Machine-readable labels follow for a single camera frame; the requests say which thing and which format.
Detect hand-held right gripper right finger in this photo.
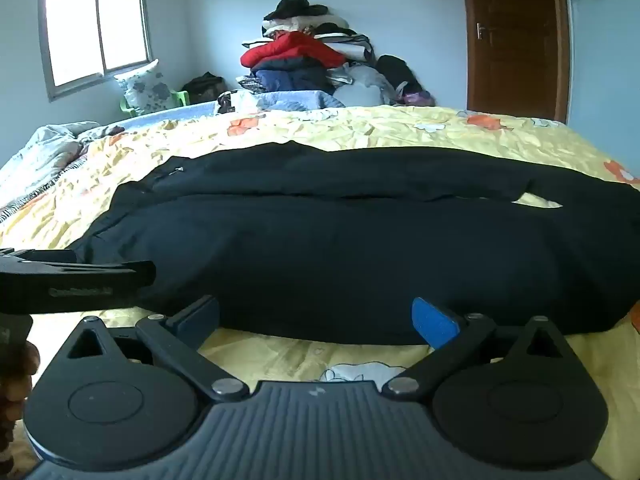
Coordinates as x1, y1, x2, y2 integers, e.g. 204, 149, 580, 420
380, 297, 573, 402

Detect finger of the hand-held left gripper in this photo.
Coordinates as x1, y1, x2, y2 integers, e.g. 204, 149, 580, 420
119, 260, 157, 308

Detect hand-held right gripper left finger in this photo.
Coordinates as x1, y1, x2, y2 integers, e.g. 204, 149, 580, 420
65, 295, 248, 402

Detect black pants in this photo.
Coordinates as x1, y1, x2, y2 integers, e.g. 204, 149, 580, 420
67, 141, 633, 347

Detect person's left hand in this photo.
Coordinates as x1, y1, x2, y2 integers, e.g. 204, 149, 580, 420
0, 341, 42, 461

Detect white patterned quilt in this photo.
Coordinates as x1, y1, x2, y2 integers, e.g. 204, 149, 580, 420
0, 121, 126, 211

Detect green plastic chair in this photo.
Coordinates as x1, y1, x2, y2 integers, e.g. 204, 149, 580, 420
119, 89, 191, 113

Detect floral pillow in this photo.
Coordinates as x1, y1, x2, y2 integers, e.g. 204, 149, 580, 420
114, 59, 176, 113

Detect dark bag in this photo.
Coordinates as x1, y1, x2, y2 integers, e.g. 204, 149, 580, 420
181, 72, 227, 103

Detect yellow floral bedsheet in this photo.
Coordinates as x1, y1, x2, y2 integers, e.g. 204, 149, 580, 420
0, 105, 640, 461

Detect purple bag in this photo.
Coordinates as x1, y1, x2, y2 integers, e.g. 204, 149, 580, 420
400, 89, 436, 107

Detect light blue blanket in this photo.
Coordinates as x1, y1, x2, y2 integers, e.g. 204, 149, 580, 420
125, 89, 346, 126

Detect grey cloth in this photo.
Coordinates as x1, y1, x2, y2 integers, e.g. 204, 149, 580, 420
334, 66, 397, 108

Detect black backpack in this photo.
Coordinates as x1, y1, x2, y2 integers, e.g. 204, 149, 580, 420
375, 55, 423, 97

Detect window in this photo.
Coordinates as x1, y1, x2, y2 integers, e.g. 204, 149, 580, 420
37, 0, 153, 103

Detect dark blue jacket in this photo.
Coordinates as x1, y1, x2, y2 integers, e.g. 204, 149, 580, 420
250, 57, 341, 95

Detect red jacket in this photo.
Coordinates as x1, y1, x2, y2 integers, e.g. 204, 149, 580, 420
240, 31, 348, 70

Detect striped folded cloth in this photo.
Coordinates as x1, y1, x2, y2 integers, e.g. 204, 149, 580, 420
317, 32, 377, 65

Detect brown wooden door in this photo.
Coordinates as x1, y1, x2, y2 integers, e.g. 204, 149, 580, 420
459, 0, 571, 125

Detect white wardrobe with flower decals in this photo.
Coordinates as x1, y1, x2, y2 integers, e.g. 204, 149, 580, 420
562, 0, 640, 161

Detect black cloth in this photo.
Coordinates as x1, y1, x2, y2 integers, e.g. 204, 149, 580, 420
263, 0, 330, 22

